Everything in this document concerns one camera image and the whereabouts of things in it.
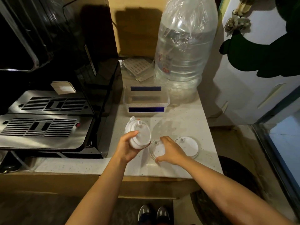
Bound clear plastic packet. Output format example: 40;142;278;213
122;57;155;82

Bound white door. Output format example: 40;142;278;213
206;0;300;127

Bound clear container with blue clasps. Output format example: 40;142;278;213
123;85;170;115

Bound person's left forearm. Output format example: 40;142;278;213
65;155;132;225

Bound stack of white cup lids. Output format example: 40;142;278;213
124;116;152;150

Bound person's right shoe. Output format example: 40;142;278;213
156;206;171;225

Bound dried flower ornament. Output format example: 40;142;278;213
224;0;255;37

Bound translucent white cup lid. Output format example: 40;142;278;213
149;140;167;161

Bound metal slotted drip tray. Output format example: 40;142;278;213
0;113;95;151

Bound dark framed glass door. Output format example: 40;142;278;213
251;86;300;210

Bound black coffee machine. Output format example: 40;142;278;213
0;0;124;160

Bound large clear water bottle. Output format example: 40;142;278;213
154;0;218;92

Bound person's right hand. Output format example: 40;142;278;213
155;136;188;166

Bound person's left hand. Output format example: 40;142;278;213
114;130;151;163

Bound person's left shoe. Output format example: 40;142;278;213
137;205;153;225

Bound wooden counter cabinet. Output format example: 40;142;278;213
0;171;201;200

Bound white spouted cup lid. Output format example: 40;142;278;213
175;136;199;160

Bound dark green cactus decoration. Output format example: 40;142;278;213
219;0;300;78

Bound person's right forearm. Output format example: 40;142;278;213
178;156;294;225

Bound person's shoe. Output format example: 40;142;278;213
137;205;153;225
156;206;171;225

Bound beige paper card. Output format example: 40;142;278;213
50;81;77;95

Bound brown cardboard box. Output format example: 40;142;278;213
107;0;170;57

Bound dark round mat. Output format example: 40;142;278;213
190;155;266;225

